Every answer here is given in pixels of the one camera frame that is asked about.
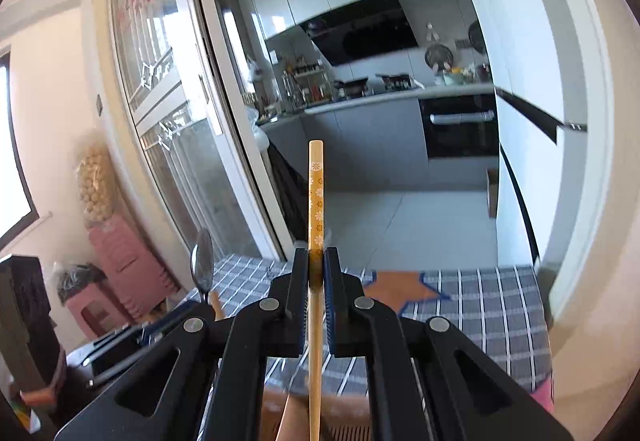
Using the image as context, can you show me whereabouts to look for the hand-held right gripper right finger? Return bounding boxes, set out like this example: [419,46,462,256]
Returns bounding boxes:
[322,247,576,441]

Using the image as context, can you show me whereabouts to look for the black cooking pot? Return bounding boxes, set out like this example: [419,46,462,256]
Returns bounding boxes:
[376,73,417,93]

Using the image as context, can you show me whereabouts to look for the black built-in oven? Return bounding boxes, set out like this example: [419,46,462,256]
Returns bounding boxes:
[419,94,501,160]

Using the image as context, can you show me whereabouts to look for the grey base kitchen cabinets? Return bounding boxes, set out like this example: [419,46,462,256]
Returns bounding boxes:
[265,98,429,196]

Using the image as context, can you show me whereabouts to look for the black range hood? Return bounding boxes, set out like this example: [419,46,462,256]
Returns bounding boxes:
[299,0,421,68]

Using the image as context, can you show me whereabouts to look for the hanging metal strainer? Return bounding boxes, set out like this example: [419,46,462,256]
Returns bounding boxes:
[424,42,454,71]

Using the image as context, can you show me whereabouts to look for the pink plastic stool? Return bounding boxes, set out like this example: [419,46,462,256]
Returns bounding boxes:
[65,283,132,343]

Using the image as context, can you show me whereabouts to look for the hanging black pan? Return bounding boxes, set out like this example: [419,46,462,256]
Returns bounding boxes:
[467,18,489,56]

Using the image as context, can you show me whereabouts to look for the black wok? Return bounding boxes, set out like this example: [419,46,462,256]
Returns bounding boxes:
[332,77,372,98]

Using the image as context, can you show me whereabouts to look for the spice rack with bottles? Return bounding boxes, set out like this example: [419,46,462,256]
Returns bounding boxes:
[281,62,335,105]

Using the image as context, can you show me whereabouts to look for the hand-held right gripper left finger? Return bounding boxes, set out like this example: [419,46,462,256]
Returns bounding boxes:
[54,247,311,441]

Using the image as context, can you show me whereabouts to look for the clear bag of popcorn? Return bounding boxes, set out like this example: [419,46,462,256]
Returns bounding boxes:
[75,131,122,228]

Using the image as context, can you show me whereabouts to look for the sliding glass door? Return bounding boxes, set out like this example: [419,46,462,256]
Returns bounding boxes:
[95,0,287,263]

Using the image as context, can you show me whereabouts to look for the white tall cabinet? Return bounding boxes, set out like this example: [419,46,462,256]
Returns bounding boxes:
[434,0,593,272]

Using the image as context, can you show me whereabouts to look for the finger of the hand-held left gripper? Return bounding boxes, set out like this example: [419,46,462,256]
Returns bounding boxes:
[87,338,171,389]
[75,302,213,367]

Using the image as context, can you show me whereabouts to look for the window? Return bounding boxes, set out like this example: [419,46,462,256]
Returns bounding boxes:
[0,46,38,244]

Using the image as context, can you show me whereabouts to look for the black plastic bag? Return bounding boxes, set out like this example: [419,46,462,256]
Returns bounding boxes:
[54,262,107,307]

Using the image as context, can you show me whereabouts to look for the grey plaid star tablecloth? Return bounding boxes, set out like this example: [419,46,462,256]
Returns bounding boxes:
[172,253,555,414]

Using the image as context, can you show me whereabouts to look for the orange floral bamboo chopstick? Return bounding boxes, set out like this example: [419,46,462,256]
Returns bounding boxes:
[307,140,326,441]

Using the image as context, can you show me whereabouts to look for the stack of pink plastic stools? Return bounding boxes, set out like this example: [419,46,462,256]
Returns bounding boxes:
[87,214,183,319]

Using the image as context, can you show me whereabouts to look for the white kitchen countertop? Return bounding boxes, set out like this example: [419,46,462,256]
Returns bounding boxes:
[257,81,497,124]

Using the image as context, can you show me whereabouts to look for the metal spoon with wooden handle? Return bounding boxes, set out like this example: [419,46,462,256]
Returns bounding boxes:
[190,228,225,322]

